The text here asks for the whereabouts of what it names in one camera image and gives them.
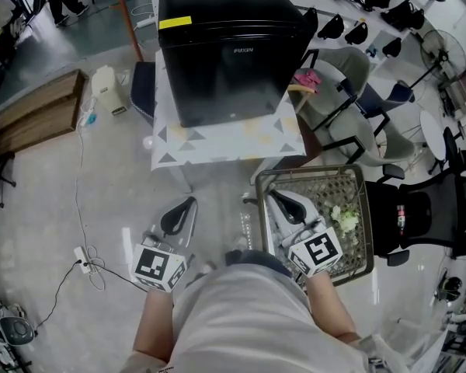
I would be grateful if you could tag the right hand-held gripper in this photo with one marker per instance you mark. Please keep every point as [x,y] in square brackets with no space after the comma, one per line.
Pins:
[314,251]

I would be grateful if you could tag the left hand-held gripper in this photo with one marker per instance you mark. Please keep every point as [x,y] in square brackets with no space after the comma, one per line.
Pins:
[155,266]

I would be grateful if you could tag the person's right forearm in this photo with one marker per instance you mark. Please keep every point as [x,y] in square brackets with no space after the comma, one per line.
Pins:
[330,305]

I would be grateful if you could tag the person's left forearm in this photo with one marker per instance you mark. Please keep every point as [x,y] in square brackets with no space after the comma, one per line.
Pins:
[153,325]

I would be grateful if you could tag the white flower bouquet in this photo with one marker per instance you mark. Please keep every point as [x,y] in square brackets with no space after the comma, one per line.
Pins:
[345,218]

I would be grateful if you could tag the person's blue jeans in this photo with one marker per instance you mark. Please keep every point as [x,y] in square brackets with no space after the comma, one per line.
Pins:
[264,260]

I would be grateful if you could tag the brown chair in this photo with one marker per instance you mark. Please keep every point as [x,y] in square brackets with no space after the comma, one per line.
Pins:
[308,142]

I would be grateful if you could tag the white table with patterned cloth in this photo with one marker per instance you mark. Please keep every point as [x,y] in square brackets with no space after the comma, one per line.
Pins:
[225,142]

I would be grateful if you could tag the red label bottle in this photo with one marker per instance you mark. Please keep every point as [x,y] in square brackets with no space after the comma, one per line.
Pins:
[402,220]

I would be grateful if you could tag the grey shell chair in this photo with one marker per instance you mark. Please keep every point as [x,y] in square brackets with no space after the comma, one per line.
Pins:
[380,142]
[341,76]

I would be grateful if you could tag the person's white shirt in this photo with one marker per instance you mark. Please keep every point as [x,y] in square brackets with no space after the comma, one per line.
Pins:
[248,325]

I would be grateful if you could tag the pink cloth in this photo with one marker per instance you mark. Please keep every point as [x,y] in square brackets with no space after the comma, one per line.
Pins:
[307,81]

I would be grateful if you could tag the black mesh office chair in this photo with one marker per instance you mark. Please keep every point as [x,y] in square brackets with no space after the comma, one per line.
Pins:
[431,216]

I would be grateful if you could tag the dark blue chair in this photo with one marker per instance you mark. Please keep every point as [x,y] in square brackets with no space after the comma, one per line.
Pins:
[143,91]

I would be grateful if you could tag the white air purifier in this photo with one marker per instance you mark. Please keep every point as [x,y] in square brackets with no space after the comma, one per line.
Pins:
[108,89]

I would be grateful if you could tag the round white table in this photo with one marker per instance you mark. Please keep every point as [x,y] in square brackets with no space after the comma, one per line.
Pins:
[433,134]

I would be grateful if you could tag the black mini fridge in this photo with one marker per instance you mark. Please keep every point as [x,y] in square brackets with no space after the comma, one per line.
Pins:
[233,60]

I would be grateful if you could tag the black headset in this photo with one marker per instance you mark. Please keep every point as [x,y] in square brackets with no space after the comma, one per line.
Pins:
[448,288]

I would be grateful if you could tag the wooden step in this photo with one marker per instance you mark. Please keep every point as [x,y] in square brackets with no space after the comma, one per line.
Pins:
[35,115]

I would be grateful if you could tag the orange pole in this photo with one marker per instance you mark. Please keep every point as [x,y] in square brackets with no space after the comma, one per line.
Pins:
[128,18]

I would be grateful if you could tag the black standing fan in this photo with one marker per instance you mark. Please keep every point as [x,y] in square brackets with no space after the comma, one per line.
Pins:
[444,53]

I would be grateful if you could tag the row of black bags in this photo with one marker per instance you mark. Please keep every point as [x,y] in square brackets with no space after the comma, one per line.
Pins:
[376,2]

